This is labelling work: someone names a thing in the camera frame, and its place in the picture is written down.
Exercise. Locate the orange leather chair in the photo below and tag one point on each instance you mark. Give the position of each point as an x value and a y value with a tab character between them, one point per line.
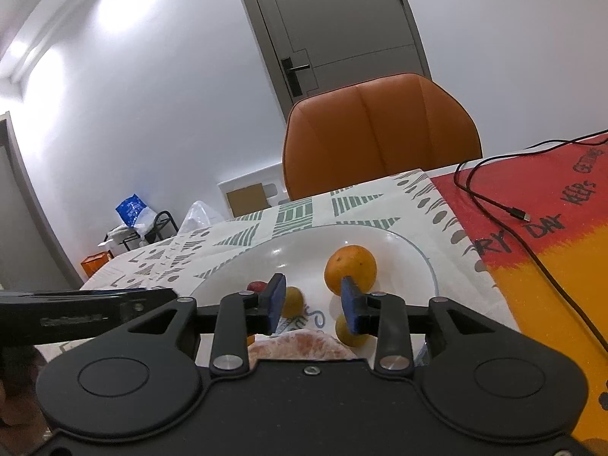
380	137

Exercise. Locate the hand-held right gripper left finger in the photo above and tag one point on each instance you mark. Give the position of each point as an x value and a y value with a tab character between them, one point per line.
276	301

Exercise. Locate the brown cardboard box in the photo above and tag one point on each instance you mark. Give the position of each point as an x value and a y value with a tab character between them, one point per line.
247	199

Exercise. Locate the white foam packaging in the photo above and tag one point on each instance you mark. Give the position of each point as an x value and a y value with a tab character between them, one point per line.
275	178

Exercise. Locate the large peeled tangerine half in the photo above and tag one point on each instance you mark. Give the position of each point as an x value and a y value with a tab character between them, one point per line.
304	346

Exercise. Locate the red and yellow printed cloth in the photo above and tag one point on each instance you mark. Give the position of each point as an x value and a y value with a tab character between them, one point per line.
546	256

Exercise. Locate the plain grey door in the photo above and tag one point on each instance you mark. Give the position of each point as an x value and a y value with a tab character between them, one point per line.
28	228

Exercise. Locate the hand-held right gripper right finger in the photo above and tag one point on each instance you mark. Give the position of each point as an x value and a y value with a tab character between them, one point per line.
350	304

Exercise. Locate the patterned white green tablecloth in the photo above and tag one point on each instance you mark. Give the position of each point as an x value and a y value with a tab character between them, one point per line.
294	213

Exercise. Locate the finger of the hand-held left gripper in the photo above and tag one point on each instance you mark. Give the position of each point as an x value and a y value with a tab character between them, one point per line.
149	300
114	289

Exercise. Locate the large orange tangerine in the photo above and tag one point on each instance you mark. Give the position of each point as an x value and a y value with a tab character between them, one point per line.
351	266

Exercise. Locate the small orange kumquat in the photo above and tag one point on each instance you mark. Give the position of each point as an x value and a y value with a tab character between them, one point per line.
293	301

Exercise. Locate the white plate with blue rim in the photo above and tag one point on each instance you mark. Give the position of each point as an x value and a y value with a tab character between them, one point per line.
308	251

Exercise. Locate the black metal rack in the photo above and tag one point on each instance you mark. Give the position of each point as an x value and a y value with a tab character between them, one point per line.
161	225

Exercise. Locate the yellow-green kumquat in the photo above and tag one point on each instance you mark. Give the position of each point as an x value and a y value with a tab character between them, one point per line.
349	335

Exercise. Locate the red cherry tomato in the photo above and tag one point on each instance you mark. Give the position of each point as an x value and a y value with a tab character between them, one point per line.
256	287

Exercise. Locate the blue plastic bag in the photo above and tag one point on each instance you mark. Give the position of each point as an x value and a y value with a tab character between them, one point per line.
130	209

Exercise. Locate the orange box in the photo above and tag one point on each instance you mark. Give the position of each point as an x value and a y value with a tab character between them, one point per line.
95	266

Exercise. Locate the clear plastic bag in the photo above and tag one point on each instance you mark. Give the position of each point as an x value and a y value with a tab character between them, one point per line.
202	216

